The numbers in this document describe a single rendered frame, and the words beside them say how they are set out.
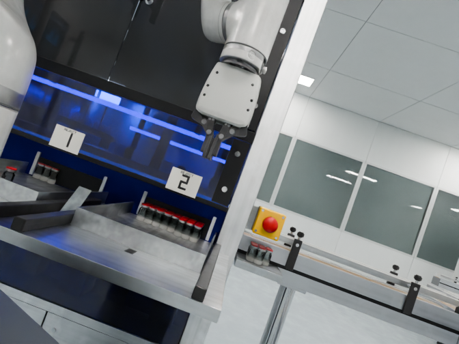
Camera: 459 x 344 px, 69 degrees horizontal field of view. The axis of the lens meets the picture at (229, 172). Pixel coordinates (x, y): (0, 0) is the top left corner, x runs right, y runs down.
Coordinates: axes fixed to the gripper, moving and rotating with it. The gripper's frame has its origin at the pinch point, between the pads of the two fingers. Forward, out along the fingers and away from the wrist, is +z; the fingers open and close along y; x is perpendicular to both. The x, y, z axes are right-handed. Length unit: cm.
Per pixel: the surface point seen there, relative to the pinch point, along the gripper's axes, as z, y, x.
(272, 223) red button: 10.1, -18.2, -24.6
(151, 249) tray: 21.2, 3.9, -2.2
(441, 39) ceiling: -185, -131, -233
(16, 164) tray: 20, 54, -31
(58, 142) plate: 10, 43, -28
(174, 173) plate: 6.9, 10.2, -28.1
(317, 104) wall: -178, -82, -488
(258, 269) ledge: 22.9, -19.4, -28.2
